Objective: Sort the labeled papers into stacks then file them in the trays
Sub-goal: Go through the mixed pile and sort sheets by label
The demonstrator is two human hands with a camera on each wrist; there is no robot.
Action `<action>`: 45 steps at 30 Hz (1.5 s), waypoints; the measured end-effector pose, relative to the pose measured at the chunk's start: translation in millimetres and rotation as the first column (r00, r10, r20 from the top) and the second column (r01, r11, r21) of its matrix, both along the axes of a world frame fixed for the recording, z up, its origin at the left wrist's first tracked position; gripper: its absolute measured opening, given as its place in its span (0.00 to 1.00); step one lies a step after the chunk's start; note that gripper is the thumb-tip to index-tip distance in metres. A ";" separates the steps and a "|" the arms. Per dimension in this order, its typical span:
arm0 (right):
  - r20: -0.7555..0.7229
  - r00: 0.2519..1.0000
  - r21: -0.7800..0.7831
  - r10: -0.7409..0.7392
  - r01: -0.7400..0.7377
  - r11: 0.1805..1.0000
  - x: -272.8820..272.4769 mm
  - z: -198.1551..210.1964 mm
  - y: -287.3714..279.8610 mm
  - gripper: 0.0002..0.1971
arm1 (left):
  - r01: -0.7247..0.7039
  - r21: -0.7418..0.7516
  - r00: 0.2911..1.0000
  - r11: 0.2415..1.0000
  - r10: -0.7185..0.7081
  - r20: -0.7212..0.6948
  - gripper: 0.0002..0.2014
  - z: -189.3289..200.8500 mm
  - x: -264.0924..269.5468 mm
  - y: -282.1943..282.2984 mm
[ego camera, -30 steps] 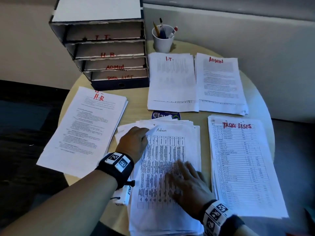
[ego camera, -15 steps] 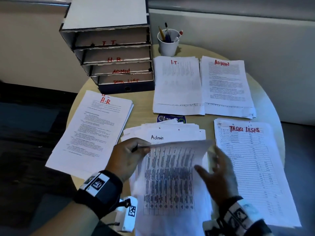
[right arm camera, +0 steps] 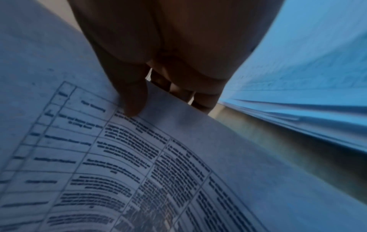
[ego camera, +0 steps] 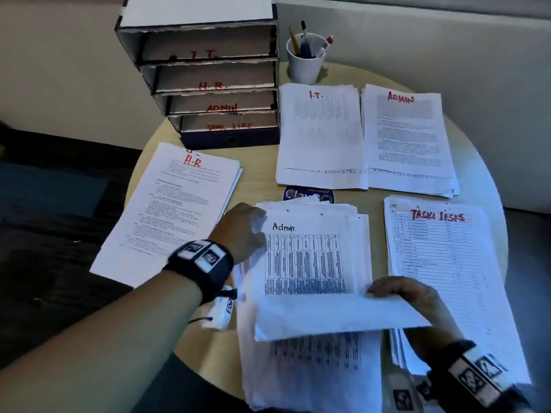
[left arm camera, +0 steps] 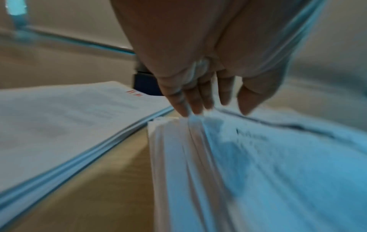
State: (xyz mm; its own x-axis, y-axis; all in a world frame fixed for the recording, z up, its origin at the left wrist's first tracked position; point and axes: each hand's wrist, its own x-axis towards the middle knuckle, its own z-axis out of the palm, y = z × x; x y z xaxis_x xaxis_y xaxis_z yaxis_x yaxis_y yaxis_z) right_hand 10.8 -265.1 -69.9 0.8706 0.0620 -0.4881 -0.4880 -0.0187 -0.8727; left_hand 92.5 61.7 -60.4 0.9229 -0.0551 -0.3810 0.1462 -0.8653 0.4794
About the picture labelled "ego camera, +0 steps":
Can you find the person's right hand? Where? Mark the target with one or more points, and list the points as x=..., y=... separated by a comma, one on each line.
x=435, y=326

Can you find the person's left hand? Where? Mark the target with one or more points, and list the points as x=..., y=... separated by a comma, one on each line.
x=241, y=232

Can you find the Task Lists paper stack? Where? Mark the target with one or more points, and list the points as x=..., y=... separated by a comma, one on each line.
x=398, y=352

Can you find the H.R. paper stack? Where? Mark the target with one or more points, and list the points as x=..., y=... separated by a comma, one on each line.
x=234, y=184

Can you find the stack of papers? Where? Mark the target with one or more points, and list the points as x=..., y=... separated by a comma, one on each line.
x=452, y=275

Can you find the sheaf of papers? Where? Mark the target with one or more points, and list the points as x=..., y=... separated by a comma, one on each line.
x=172, y=219

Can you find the I.T. paper stack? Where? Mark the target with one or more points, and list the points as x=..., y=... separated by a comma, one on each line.
x=323, y=180

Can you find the unsorted paper stack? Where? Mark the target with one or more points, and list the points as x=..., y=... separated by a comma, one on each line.
x=310, y=313

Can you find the unsorted pile of papers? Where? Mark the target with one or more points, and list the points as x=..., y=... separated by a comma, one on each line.
x=301, y=374

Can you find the Admin paper stack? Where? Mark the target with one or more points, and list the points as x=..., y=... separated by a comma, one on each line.
x=413, y=184

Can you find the paper sheet marked ADMIN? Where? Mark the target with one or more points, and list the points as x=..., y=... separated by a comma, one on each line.
x=404, y=137

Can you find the cardboard document tray organizer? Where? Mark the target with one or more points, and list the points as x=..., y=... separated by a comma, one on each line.
x=193, y=8

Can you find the person's left forearm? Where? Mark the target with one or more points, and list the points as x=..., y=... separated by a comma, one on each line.
x=107, y=339

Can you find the round wooden table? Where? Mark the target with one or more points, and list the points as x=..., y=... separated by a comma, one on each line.
x=258, y=176

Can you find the blue round disc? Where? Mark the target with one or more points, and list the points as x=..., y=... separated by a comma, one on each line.
x=301, y=194

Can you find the white pen cup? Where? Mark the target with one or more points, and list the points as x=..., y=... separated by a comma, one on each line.
x=305, y=70

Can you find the blue pen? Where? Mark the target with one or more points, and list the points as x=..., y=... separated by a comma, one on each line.
x=306, y=49

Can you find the yellow pencil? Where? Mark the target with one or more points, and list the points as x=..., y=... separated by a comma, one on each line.
x=294, y=38

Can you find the white red-capped marker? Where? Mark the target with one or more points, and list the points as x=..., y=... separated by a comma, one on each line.
x=327, y=42

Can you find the black pen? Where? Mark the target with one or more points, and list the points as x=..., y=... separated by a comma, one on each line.
x=304, y=30

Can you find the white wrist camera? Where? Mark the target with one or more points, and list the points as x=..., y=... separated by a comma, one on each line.
x=221, y=309
x=402, y=400

